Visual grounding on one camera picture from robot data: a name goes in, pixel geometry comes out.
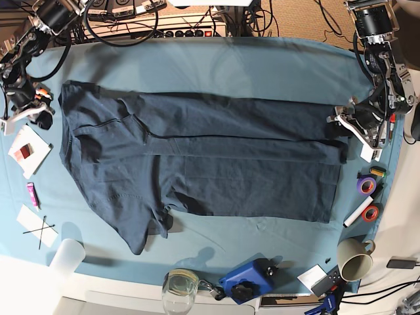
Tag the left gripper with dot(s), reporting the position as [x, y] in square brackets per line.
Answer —
[367, 116]

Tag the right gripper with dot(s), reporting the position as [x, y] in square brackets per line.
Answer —
[22, 96]

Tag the dark blue T-shirt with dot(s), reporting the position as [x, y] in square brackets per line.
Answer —
[137, 156]

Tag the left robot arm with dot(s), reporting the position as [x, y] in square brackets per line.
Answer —
[379, 56]

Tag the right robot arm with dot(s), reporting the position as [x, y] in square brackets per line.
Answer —
[49, 20]

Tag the orange black utility knife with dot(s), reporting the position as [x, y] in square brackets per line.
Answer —
[43, 93]

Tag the white box with red swatch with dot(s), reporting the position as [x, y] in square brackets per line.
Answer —
[29, 150]

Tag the red screwdriver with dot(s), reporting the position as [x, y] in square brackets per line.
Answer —
[391, 124]

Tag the yellow green battery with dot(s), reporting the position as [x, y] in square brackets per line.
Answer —
[377, 171]

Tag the purple tape roll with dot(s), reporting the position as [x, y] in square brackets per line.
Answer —
[366, 185]

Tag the pink glue tube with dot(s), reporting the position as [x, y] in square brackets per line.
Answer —
[33, 195]

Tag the white marker pen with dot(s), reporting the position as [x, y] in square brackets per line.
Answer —
[357, 212]

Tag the red tape roll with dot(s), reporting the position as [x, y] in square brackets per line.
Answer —
[370, 213]

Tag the white paper card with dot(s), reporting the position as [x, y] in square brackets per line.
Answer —
[37, 226]

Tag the beige ceramic mug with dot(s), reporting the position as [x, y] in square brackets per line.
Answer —
[354, 258]

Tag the frosted plastic cup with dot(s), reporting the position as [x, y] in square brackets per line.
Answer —
[67, 258]

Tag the white business card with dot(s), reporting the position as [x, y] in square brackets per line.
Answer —
[312, 276]

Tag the grey remote control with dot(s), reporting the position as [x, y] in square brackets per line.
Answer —
[332, 278]

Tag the blue clamp device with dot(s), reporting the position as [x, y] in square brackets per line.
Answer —
[249, 281]

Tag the white power strip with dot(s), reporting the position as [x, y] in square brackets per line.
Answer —
[179, 25]

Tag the silver padlock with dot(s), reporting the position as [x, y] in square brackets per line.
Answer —
[215, 291]

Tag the clear drinking glass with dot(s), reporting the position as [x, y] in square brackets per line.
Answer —
[179, 290]

